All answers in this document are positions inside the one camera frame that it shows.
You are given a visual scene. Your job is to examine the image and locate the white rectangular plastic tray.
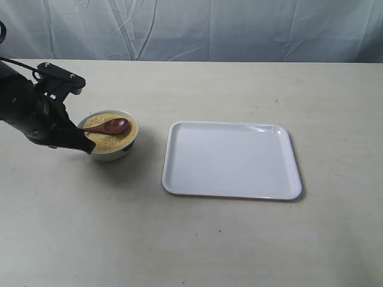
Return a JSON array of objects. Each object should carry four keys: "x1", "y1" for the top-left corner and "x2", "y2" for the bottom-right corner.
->
[{"x1": 162, "y1": 121, "x2": 302, "y2": 200}]

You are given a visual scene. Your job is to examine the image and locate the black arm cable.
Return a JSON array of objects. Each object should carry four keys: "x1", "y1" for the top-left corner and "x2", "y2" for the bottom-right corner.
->
[{"x1": 0, "y1": 55, "x2": 38, "y2": 74}]

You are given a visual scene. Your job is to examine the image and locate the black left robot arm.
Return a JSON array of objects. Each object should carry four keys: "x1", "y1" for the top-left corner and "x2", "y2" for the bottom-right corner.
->
[{"x1": 1, "y1": 58, "x2": 96, "y2": 154}]

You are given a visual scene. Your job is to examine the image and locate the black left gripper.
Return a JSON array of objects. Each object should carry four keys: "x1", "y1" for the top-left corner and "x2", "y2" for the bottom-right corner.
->
[{"x1": 26, "y1": 86, "x2": 96, "y2": 154}]

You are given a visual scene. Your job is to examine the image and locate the white ceramic bowl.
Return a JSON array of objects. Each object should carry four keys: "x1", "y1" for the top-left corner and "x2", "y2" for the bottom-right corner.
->
[{"x1": 78, "y1": 109, "x2": 137, "y2": 161}]

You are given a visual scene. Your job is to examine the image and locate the grey wrinkled backdrop cloth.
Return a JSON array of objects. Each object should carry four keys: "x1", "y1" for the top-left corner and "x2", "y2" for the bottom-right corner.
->
[{"x1": 1, "y1": 1, "x2": 382, "y2": 63}]

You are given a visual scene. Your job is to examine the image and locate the brown wooden spoon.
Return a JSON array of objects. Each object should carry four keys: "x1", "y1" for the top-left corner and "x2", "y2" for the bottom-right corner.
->
[{"x1": 81, "y1": 118, "x2": 130, "y2": 135}]

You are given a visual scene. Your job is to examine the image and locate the tan grain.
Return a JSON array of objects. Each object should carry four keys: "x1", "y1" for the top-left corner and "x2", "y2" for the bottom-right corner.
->
[{"x1": 79, "y1": 111, "x2": 138, "y2": 154}]

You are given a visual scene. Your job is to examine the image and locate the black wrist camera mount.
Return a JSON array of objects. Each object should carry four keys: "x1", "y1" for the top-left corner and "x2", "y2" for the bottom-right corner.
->
[{"x1": 32, "y1": 62, "x2": 86, "y2": 103}]

